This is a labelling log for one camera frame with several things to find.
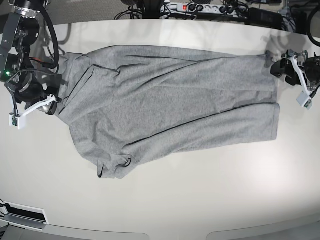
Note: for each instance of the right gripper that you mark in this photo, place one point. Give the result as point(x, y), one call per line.
point(25, 88)

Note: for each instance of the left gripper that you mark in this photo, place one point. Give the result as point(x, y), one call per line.
point(309, 65)

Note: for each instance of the grey t-shirt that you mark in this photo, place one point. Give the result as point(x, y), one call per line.
point(128, 105)

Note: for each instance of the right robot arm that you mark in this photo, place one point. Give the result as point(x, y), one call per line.
point(18, 70)

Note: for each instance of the black power adapter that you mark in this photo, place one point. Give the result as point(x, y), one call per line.
point(265, 18)

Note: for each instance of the white power strip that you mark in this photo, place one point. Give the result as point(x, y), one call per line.
point(232, 8)

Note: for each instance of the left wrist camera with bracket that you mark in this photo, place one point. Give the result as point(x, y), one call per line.
point(305, 98)

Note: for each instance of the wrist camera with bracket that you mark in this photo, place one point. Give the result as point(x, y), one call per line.
point(19, 120)
point(305, 98)

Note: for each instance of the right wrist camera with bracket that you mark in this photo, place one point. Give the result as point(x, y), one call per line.
point(19, 120)

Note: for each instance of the grey cable tray box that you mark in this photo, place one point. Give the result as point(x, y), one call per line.
point(23, 216)

